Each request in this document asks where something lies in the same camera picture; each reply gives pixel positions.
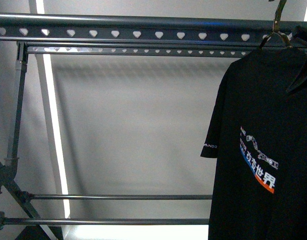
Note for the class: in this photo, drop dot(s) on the black t-shirt being hung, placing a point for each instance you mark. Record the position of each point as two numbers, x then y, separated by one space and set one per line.
300 79

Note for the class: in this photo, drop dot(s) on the black printed t-shirt hanging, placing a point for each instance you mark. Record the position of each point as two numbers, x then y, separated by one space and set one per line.
258 136

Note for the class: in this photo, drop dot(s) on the grey metal drying rack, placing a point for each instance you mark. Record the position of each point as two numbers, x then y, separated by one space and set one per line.
109 116

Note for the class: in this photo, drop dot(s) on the metal wire hanger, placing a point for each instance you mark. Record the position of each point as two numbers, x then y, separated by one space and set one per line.
276 27

